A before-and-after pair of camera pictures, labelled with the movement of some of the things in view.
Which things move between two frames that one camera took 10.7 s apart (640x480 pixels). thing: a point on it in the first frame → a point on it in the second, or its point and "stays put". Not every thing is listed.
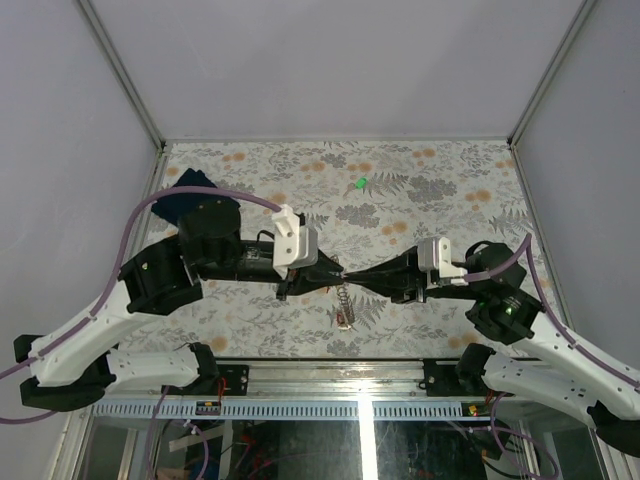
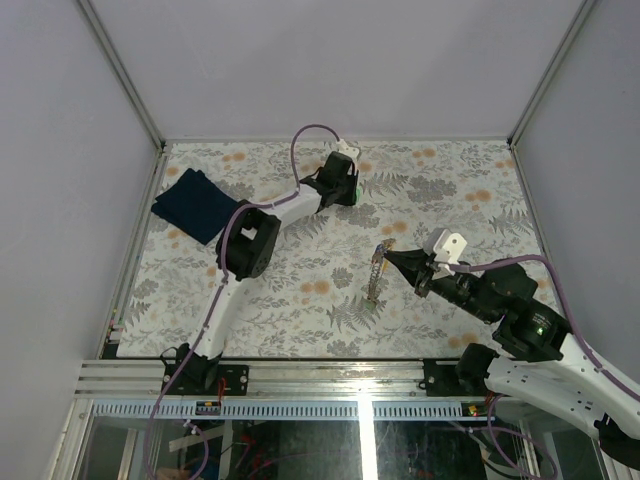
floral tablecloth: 359,201 stays put
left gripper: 309,278 → 347,197
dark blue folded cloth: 173,205 stays put
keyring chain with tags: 345,314 → 379,264
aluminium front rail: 337,379 stays put
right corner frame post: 551,73 stays put
